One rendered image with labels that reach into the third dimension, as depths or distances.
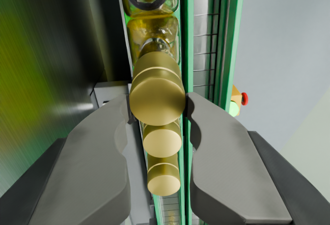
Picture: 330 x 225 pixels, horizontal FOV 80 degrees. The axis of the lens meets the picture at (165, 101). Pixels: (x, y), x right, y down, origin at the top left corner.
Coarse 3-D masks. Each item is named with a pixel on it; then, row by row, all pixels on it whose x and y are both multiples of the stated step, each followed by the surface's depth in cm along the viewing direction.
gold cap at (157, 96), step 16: (144, 64) 13; (160, 64) 12; (176, 64) 14; (144, 80) 11; (160, 80) 11; (176, 80) 11; (144, 96) 11; (160, 96) 11; (176, 96) 11; (144, 112) 12; (160, 112) 12; (176, 112) 12
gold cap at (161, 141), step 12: (144, 132) 17; (156, 132) 16; (168, 132) 16; (180, 132) 17; (144, 144) 17; (156, 144) 17; (168, 144) 17; (180, 144) 17; (156, 156) 18; (168, 156) 18
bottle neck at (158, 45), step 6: (144, 42) 19; (150, 42) 18; (156, 42) 18; (162, 42) 18; (144, 48) 17; (150, 48) 16; (156, 48) 16; (162, 48) 17; (168, 48) 19; (144, 54) 16; (168, 54) 16
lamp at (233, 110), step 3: (231, 102) 54; (234, 102) 55; (231, 105) 53; (234, 105) 53; (231, 108) 53; (234, 108) 53; (237, 108) 53; (231, 111) 53; (234, 111) 53; (237, 111) 54; (231, 114) 54; (234, 114) 54
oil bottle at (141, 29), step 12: (132, 24) 20; (144, 24) 19; (156, 24) 19; (168, 24) 19; (132, 36) 20; (144, 36) 19; (156, 36) 19; (168, 36) 19; (132, 48) 20; (180, 48) 22; (132, 60) 21; (180, 60) 22
